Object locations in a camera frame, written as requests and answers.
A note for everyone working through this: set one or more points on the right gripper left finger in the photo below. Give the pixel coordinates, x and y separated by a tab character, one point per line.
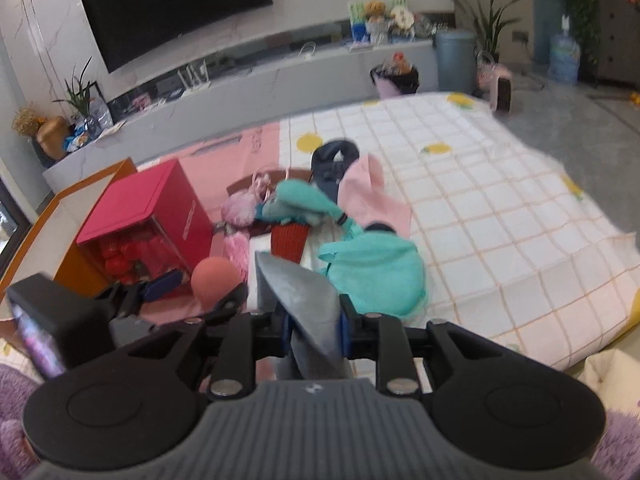
245	340

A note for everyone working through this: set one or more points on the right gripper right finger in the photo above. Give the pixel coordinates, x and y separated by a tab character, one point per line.
382	339

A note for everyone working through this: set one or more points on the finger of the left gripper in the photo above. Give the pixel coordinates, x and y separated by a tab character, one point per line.
232	303
155	290

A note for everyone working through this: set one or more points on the orange foam ball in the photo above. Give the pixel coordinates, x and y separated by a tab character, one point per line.
212	279

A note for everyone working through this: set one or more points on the teal fabric bag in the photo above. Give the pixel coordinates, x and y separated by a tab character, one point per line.
380	271

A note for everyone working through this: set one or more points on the silver grey pouch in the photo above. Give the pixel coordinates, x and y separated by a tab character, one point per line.
315	308

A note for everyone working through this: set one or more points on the red knitted cloth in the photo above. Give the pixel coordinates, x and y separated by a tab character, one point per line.
288	241

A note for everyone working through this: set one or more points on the pink drawstring pouch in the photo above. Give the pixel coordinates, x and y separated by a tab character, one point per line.
239	210

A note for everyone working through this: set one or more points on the white tissue pack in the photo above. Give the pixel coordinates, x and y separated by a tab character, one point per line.
318	235

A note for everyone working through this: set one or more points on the brown leather piece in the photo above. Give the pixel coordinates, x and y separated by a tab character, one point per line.
256	184

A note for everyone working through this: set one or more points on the teal dinosaur plush toy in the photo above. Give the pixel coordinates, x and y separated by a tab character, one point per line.
297	201

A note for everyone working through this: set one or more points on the navy blue fabric headband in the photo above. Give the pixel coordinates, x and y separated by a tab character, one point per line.
329	164

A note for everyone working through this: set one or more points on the pink fluffy cloth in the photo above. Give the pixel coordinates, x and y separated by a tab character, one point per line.
237	251

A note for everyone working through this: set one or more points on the red lidded transparent box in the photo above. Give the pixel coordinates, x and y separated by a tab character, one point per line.
146	225

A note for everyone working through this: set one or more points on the orange cardboard storage box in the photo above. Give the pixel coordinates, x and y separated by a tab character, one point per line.
50	245

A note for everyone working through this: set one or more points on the pink printed mat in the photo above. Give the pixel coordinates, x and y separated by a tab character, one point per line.
211	167

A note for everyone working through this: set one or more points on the checkered lemon table cloth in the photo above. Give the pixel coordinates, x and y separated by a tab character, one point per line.
514	251

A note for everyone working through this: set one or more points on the green plant in glass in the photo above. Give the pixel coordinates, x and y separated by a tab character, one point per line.
78	98

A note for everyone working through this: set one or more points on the golden vase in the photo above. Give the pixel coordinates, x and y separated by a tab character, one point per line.
51	136

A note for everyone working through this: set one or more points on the white wifi router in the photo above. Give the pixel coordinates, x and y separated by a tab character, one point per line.
194	77

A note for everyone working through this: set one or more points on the dried yellow flowers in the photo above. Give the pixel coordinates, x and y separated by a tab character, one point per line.
27	121

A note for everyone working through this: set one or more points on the pink bin with black bag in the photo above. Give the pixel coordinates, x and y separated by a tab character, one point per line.
395	77

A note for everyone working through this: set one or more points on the pink space heater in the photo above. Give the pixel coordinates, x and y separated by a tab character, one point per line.
496	80

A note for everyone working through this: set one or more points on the grey round trash bin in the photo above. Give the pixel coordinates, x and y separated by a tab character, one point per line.
456	60

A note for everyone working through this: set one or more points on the teddy bear figure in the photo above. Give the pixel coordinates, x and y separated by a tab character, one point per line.
374	11

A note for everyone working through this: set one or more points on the green potted floor plant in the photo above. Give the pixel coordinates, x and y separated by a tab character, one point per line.
488	22

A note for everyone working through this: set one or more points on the blue water bottle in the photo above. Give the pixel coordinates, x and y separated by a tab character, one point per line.
564	55

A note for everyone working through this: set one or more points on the black wall television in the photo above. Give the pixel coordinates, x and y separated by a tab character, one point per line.
126	29

